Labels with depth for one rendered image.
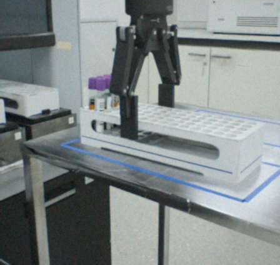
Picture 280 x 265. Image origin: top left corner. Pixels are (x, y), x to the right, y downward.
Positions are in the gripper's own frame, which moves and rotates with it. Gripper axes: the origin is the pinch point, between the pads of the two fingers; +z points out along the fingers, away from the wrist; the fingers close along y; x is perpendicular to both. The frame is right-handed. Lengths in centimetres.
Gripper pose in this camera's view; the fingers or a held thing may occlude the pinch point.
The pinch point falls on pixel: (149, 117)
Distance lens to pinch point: 65.4
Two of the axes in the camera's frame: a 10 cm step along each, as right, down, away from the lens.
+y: 5.9, -2.3, 7.8
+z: 0.0, 9.6, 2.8
